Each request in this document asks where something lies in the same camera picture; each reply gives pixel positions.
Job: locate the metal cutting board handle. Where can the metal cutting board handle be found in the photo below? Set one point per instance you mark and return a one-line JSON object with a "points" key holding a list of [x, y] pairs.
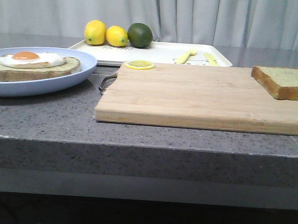
{"points": [[102, 85]]}

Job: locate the light blue round plate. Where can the light blue round plate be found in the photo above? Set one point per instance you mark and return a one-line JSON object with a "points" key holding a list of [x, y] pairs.
{"points": [[88, 64]]}

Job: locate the yellow plastic knife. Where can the yellow plastic knife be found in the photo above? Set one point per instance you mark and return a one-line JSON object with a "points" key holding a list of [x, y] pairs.
{"points": [[211, 59]]}

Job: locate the lemon slice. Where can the lemon slice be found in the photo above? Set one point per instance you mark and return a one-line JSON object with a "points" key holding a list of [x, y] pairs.
{"points": [[140, 65]]}

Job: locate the yellow lemon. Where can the yellow lemon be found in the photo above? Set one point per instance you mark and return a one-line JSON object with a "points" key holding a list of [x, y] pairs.
{"points": [[95, 32], [117, 36]]}

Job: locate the left yellow lemon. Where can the left yellow lemon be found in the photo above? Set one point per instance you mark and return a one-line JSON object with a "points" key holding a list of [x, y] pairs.
{"points": [[95, 32]]}

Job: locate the green lime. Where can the green lime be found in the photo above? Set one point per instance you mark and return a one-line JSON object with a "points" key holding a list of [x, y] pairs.
{"points": [[140, 35]]}

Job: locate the yellow plastic spoon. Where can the yellow plastic spoon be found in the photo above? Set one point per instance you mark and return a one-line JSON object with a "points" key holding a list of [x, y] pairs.
{"points": [[183, 58]]}

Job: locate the fried egg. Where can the fried egg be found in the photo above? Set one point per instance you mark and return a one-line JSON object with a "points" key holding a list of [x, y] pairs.
{"points": [[31, 60]]}

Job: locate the right yellow lemon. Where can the right yellow lemon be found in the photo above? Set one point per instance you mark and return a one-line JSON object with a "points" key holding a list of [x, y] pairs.
{"points": [[117, 36]]}

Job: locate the grey curtain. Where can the grey curtain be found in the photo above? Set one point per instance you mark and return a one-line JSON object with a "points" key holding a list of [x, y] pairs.
{"points": [[240, 23]]}

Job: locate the wooden cutting board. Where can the wooden cutting board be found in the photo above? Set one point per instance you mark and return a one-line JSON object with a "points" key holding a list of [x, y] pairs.
{"points": [[200, 97]]}

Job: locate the white rectangular tray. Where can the white rectangular tray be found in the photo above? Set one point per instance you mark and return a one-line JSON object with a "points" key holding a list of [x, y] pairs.
{"points": [[158, 52]]}

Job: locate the bread slice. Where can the bread slice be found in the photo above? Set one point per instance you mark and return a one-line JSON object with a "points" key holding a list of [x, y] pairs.
{"points": [[280, 82], [9, 74]]}

